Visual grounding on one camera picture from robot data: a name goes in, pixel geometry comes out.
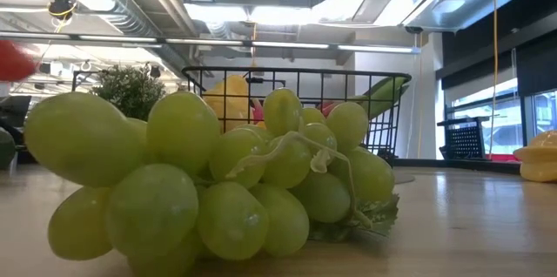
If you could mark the yellow pear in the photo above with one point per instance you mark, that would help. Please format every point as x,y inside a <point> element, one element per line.
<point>232,103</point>

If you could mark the green grape bunch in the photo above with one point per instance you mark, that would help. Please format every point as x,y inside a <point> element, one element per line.
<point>174,129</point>

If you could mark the yellow ridged fruit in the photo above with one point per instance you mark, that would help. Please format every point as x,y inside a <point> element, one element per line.
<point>539,159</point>

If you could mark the orange carrot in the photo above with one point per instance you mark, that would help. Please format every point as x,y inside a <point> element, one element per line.
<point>15,61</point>

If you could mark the black bar stand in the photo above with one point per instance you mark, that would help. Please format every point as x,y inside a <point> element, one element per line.
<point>265,80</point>

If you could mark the long linear ceiling light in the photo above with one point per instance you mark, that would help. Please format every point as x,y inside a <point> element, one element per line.
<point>209,42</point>

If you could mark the round grey mat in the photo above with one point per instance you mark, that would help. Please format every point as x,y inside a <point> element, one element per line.
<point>404,179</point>

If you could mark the small potted green plant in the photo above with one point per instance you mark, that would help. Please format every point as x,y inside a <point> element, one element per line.
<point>126,89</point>

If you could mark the black perforated bin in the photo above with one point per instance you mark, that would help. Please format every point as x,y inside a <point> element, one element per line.
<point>463,139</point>

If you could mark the red flat object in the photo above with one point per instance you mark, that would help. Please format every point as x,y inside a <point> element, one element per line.
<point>505,157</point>

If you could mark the black ceiling dome device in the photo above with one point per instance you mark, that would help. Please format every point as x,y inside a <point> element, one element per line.
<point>62,7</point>

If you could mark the black monitor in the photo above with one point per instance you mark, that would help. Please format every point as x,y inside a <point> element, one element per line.
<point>15,111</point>

